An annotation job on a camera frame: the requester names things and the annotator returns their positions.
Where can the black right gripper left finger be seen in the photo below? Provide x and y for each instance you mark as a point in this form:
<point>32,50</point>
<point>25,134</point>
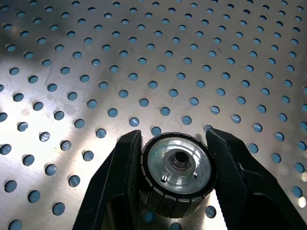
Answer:
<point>115,182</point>

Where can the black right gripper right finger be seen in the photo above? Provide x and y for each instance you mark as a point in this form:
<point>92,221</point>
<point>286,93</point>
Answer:
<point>239,182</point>

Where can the ribbed metal roller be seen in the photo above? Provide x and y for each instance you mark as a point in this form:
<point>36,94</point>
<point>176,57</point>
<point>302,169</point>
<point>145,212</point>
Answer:
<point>178,165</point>

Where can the perforated steel tray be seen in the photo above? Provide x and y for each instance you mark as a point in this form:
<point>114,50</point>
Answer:
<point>144,72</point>

